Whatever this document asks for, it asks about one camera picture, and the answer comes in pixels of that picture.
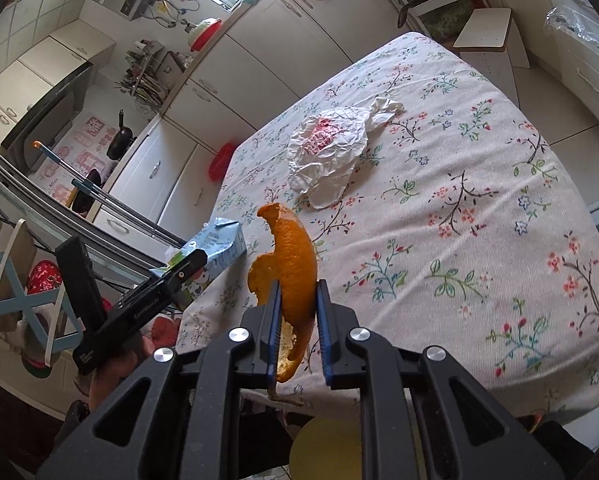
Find long orange peel with stem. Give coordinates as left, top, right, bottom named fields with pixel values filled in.
left=248, top=203, right=318, bottom=382

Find red lined trash bin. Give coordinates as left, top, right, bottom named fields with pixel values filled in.
left=208, top=143, right=237, bottom=182

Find white kitchen base cabinets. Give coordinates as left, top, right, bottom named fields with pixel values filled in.
left=94, top=0, right=599, bottom=263

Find person's left hand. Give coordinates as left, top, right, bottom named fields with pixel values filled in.
left=88, top=337, right=155, bottom=411

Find beige blue shoe rack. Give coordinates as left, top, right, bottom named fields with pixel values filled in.
left=0, top=209, right=84, bottom=378

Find yellow plastic basin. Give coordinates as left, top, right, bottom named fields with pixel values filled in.
left=289, top=418, right=362, bottom=480

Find black frying pan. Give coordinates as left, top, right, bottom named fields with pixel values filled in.
left=106, top=110, right=135, bottom=162

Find floral tablecloth table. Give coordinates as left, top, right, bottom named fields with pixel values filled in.
left=177, top=32, right=599, bottom=415

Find white plastic bag red print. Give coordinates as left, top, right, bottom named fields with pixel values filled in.
left=286, top=98, right=405, bottom=210

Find red bowl with lid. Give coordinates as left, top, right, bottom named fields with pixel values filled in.
left=188, top=18, right=222, bottom=52

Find white step stool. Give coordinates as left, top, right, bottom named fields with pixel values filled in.
left=452, top=8, right=531, bottom=106

